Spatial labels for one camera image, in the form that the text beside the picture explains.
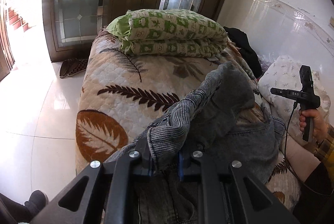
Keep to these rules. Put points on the green patterned folded blanket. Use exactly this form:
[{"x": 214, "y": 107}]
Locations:
[{"x": 173, "y": 32}]

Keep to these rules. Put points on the white patterned pillow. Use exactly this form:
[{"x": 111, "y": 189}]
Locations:
[{"x": 284, "y": 73}]

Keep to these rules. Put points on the person's dark shoe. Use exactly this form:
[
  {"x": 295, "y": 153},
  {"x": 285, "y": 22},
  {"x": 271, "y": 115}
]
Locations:
[{"x": 36, "y": 202}]

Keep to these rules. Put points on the grey denim pants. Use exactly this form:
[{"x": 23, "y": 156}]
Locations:
[{"x": 208, "y": 112}]

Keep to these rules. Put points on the leaf pattern bed quilt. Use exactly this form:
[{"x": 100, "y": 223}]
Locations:
[{"x": 121, "y": 95}]

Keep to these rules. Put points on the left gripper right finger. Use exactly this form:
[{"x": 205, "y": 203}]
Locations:
[{"x": 228, "y": 193}]

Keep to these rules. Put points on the right forearm yellow plaid sleeve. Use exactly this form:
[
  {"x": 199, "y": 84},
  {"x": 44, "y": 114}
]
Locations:
[{"x": 315, "y": 170}]

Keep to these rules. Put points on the black garment by wall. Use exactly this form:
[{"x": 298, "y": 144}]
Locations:
[{"x": 248, "y": 54}]

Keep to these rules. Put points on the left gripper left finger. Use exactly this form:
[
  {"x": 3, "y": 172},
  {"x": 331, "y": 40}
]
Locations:
[{"x": 102, "y": 192}]

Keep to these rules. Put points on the dark slippers on floor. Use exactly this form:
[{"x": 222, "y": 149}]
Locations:
[{"x": 71, "y": 67}]

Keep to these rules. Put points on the person's right hand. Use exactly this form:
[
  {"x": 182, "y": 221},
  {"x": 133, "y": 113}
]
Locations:
[{"x": 320, "y": 129}]

